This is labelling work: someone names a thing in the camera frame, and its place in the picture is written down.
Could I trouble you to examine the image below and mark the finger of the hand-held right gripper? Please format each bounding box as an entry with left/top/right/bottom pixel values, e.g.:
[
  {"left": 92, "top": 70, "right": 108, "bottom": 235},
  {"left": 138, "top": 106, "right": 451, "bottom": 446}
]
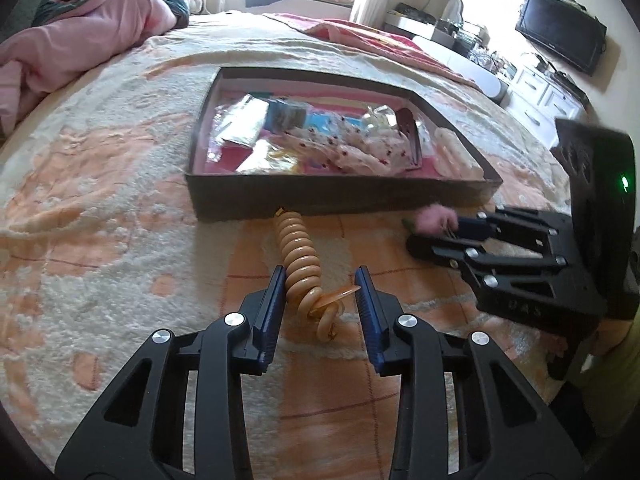
[
  {"left": 456, "top": 208, "right": 576, "bottom": 266},
  {"left": 406, "top": 235, "right": 607, "bottom": 333}
]

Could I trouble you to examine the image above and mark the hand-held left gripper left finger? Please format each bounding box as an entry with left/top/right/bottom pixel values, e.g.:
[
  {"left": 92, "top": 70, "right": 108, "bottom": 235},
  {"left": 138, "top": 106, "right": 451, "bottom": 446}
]
[{"left": 55, "top": 266, "right": 287, "bottom": 480}]

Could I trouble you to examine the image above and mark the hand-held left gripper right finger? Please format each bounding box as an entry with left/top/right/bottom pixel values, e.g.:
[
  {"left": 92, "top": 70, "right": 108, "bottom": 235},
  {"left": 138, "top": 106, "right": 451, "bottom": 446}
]
[{"left": 354, "top": 266, "right": 586, "bottom": 480}]

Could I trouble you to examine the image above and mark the beige spiral hair tie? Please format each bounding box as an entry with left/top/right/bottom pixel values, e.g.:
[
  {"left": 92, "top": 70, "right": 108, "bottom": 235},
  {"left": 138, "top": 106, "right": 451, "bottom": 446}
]
[{"left": 274, "top": 206, "right": 362, "bottom": 342}]

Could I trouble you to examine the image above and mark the pink fluffy hair tie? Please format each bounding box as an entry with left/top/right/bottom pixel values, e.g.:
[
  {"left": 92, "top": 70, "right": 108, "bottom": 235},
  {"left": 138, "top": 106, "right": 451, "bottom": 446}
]
[{"left": 402, "top": 204, "right": 459, "bottom": 235}]

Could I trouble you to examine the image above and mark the pink and white hair clip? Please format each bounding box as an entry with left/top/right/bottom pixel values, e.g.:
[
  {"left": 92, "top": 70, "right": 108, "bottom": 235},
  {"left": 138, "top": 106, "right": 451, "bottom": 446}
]
[{"left": 432, "top": 127, "right": 483, "bottom": 179}]

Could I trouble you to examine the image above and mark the dark cardboard box pink inside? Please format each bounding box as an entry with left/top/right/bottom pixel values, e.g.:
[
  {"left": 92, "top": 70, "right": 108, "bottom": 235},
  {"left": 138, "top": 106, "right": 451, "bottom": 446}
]
[{"left": 185, "top": 66, "right": 503, "bottom": 222}]

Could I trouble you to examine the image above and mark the dark brown hair clip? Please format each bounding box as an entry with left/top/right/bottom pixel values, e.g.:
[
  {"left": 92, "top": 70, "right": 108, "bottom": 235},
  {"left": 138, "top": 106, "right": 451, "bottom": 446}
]
[{"left": 396, "top": 107, "right": 427, "bottom": 169}]

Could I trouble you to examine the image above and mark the spotted mesh hair bow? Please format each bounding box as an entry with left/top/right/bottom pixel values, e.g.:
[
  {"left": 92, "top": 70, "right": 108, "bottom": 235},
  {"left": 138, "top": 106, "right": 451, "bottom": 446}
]
[{"left": 285, "top": 115, "right": 416, "bottom": 176}]

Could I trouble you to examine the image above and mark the clear plastic packet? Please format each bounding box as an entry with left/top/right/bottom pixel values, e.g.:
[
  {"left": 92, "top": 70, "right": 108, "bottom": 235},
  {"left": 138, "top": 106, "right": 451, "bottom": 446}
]
[{"left": 359, "top": 104, "right": 402, "bottom": 134}]

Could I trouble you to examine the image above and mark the silvery plastic packet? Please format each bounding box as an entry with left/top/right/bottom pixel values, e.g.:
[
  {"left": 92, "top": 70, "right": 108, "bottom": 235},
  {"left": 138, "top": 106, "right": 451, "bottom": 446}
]
[{"left": 211, "top": 93, "right": 269, "bottom": 162}]

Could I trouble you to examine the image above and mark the small blue box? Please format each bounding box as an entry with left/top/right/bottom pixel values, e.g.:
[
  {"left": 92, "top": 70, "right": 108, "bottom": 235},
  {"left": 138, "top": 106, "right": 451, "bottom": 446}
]
[{"left": 266, "top": 99, "right": 309, "bottom": 132}]

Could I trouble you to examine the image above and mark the person's right forearm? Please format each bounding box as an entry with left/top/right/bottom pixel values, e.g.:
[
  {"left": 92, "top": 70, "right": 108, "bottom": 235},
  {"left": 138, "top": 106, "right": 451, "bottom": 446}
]
[{"left": 577, "top": 310, "right": 640, "bottom": 441}]

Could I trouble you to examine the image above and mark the white drawer cabinet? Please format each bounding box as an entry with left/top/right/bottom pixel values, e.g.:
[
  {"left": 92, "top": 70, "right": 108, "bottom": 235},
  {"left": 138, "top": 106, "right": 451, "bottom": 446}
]
[{"left": 505, "top": 64, "right": 591, "bottom": 137}]

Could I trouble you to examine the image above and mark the black television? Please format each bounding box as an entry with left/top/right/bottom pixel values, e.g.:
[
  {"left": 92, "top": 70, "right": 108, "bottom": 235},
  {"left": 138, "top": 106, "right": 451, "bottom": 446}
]
[{"left": 515, "top": 0, "right": 608, "bottom": 77}]

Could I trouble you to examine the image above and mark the pink floral blanket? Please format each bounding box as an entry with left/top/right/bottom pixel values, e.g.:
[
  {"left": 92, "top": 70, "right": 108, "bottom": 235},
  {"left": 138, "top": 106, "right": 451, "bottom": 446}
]
[{"left": 265, "top": 12, "right": 483, "bottom": 93}]

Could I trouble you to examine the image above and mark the pink quilt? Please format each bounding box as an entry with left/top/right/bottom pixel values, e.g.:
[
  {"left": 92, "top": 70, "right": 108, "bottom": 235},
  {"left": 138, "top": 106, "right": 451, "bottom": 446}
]
[{"left": 0, "top": 0, "right": 179, "bottom": 133}]

